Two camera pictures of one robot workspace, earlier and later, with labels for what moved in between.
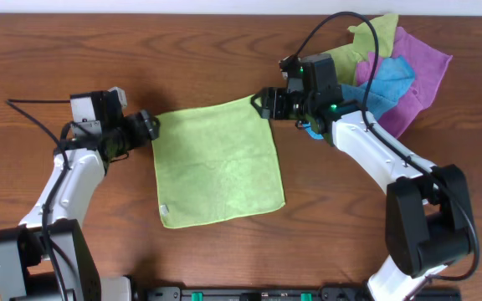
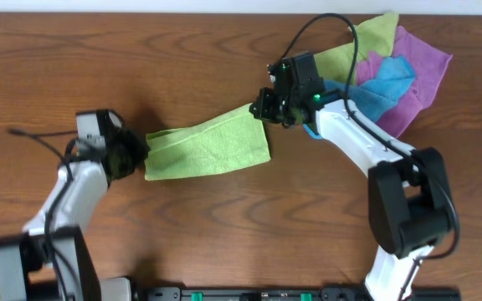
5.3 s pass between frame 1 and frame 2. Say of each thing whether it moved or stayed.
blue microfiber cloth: stayed
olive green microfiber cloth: stayed
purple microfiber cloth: stayed
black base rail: stayed
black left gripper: moved
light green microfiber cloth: moved
